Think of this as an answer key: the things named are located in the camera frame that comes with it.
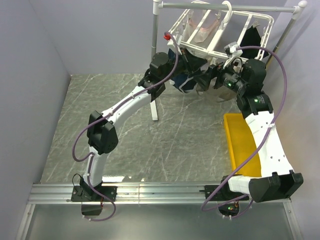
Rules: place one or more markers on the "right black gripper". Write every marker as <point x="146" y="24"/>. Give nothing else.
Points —
<point x="218" y="71"/>

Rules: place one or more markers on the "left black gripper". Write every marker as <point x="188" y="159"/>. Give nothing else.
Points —
<point x="196" y="63"/>

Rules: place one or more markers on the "grey underwear beige waistband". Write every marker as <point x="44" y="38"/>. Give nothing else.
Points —
<point x="219" y="95"/>

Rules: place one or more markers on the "white clip hanger frame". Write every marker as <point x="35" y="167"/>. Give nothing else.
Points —
<point x="233" y="25"/>

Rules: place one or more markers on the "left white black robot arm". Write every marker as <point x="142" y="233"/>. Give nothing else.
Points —
<point x="103" y="126"/>

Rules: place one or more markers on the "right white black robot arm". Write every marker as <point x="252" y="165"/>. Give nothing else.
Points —
<point x="278" y="179"/>

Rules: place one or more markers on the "navy blue underwear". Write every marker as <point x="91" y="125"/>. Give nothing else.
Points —
<point x="182" y="76"/>

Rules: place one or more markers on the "white pink underwear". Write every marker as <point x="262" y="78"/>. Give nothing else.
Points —
<point x="210" y="19"/>

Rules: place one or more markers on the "black underwear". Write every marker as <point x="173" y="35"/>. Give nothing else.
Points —
<point x="250" y="38"/>

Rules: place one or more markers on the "yellow plastic tray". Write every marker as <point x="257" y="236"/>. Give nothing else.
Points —
<point x="241" y="145"/>

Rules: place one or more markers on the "grey white drying rack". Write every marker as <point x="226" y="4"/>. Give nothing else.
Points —
<point x="239" y="68"/>

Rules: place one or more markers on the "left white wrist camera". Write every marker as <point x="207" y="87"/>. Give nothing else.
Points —
<point x="173" y="42"/>

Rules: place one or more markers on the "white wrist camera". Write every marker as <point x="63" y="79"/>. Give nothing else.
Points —
<point x="232" y="51"/>
<point x="173" y="42"/>

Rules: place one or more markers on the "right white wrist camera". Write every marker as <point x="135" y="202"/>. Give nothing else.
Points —
<point x="232" y="51"/>

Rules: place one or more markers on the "aluminium mounting rail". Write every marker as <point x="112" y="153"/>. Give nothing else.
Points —
<point x="153" y="211"/>

